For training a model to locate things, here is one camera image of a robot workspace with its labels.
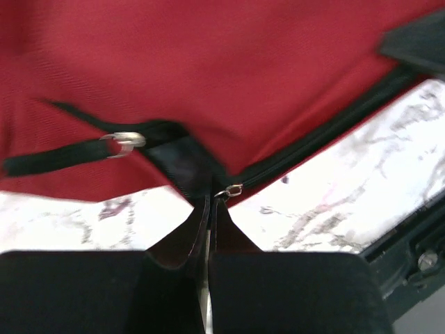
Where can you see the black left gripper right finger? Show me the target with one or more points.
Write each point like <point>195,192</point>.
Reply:
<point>253,291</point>

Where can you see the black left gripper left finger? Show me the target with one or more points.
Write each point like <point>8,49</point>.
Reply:
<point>133,264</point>

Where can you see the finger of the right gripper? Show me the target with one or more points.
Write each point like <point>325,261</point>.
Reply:
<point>419,44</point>

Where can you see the red backpack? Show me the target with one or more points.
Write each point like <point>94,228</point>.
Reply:
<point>104,98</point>

